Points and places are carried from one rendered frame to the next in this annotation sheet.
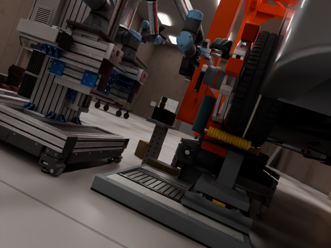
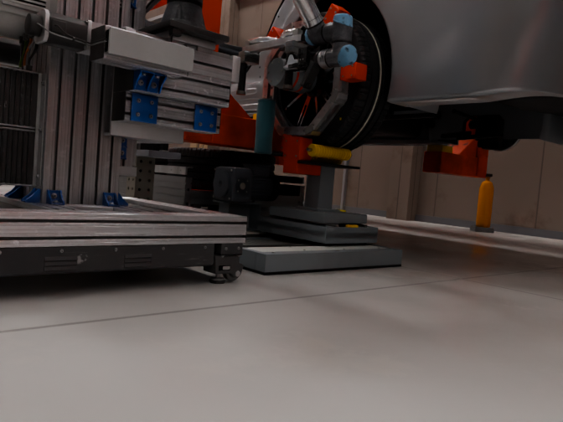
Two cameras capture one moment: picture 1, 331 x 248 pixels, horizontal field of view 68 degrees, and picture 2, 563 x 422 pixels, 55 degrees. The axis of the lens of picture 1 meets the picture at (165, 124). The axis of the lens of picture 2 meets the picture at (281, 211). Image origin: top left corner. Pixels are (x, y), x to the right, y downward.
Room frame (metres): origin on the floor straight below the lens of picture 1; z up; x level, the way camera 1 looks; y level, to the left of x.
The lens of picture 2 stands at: (0.12, 1.89, 0.36)
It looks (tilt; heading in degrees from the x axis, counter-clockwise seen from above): 3 degrees down; 304
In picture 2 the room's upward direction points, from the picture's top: 5 degrees clockwise
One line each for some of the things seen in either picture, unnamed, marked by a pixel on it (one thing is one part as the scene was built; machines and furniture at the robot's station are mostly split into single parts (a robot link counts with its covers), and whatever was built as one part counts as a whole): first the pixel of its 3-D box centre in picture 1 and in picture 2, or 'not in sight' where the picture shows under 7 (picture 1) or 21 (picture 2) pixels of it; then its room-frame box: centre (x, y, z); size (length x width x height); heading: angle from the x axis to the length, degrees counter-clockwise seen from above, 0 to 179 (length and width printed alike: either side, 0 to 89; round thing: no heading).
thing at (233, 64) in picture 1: (234, 67); (353, 72); (1.24, -0.23, 0.85); 0.09 x 0.08 x 0.07; 165
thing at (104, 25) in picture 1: (96, 24); (183, 18); (1.45, 0.59, 0.87); 0.15 x 0.15 x 0.10
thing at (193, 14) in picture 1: (193, 25); (339, 30); (1.17, 0.04, 0.95); 0.11 x 0.08 x 0.11; 164
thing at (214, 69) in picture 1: (221, 79); (291, 75); (1.56, -0.24, 0.85); 0.21 x 0.14 x 0.14; 75
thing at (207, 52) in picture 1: (203, 52); (296, 48); (1.44, -0.06, 0.93); 0.09 x 0.05 x 0.05; 75
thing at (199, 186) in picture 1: (229, 171); (319, 191); (1.50, -0.47, 0.32); 0.40 x 0.30 x 0.28; 165
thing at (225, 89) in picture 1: (232, 82); (303, 79); (1.54, -0.30, 0.85); 0.54 x 0.07 x 0.54; 165
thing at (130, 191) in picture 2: (154, 147); (138, 198); (2.27, 0.02, 0.21); 0.10 x 0.10 x 0.42; 75
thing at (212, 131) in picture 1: (228, 138); (329, 152); (1.40, -0.37, 0.51); 0.29 x 0.06 x 0.06; 75
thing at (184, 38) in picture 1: (185, 43); (341, 55); (1.15, 0.04, 0.85); 0.11 x 0.08 x 0.09; 165
